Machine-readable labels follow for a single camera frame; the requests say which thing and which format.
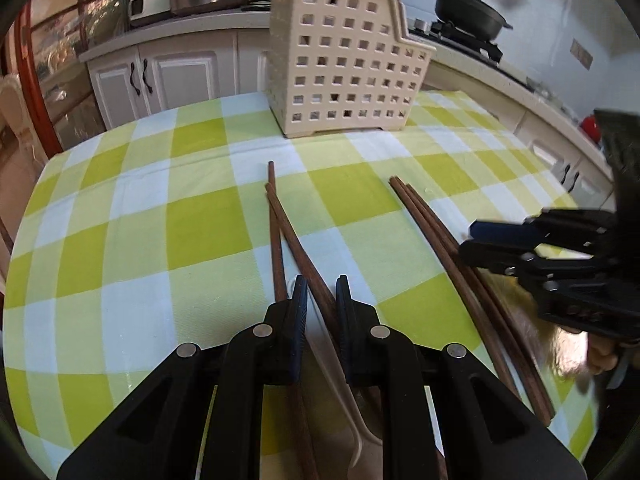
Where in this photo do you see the white double door cabinet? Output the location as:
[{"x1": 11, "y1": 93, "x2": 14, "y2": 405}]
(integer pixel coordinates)
[{"x1": 87, "y1": 27, "x2": 273, "y2": 132}]

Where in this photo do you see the person's right hand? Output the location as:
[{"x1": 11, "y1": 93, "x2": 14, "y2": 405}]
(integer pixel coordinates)
[{"x1": 586, "y1": 335, "x2": 621, "y2": 376}]

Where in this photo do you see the red framed glass door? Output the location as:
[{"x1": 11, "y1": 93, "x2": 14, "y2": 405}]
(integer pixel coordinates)
[{"x1": 14, "y1": 0, "x2": 132, "y2": 153}]

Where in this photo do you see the wall power outlet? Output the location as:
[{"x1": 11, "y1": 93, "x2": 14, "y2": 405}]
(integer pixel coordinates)
[{"x1": 570, "y1": 38, "x2": 594, "y2": 69}]

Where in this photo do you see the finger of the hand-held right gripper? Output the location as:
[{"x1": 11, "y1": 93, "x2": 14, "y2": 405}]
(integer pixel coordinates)
[
  {"x1": 468, "y1": 207, "x2": 621, "y2": 257},
  {"x1": 459, "y1": 241, "x2": 623, "y2": 293}
]

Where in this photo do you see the white rice cooker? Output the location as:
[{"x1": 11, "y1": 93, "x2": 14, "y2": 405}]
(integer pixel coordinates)
[{"x1": 128, "y1": 0, "x2": 180, "y2": 29}]

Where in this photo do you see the small red container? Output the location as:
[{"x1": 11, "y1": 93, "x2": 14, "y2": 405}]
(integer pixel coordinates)
[{"x1": 579, "y1": 115, "x2": 604, "y2": 144}]

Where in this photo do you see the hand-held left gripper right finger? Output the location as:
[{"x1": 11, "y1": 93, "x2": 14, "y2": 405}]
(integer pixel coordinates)
[{"x1": 336, "y1": 275, "x2": 588, "y2": 480}]

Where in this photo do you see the white kitchen countertop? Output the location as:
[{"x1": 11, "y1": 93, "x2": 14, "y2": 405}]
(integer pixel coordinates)
[{"x1": 77, "y1": 9, "x2": 617, "y2": 173}]

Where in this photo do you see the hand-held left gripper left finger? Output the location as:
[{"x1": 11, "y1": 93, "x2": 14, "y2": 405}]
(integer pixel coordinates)
[{"x1": 56, "y1": 275, "x2": 308, "y2": 480}]

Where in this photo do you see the black gas stove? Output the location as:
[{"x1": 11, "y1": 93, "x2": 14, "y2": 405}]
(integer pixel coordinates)
[{"x1": 406, "y1": 16, "x2": 533, "y2": 88}]

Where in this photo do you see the black cooking pot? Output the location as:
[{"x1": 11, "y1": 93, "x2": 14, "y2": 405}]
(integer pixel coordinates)
[{"x1": 427, "y1": 0, "x2": 514, "y2": 42}]

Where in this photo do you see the cream perforated utensil basket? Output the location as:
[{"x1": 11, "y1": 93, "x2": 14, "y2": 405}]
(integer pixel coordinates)
[{"x1": 265, "y1": 0, "x2": 437, "y2": 140}]

